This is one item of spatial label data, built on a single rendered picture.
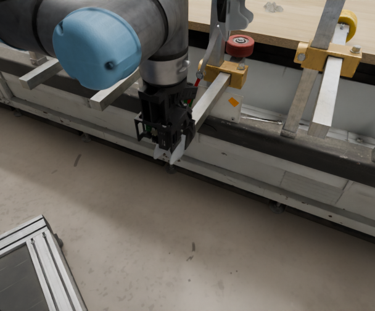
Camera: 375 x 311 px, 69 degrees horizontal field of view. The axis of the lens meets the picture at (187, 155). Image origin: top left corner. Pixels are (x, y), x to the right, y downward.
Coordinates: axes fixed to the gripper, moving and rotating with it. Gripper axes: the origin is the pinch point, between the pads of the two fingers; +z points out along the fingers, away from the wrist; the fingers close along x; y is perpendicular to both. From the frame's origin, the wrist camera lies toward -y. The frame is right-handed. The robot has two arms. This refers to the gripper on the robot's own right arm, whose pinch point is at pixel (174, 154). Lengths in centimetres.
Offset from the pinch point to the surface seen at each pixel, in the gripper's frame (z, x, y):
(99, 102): -2.8, -23.5, -5.4
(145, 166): 83, -50, -53
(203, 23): -8, -15, -51
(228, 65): -4.5, 0.0, -33.4
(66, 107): 59, -106, -57
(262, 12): -8, 0, -69
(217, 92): -3.5, 1.4, -21.2
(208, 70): -3.1, -4.9, -30.9
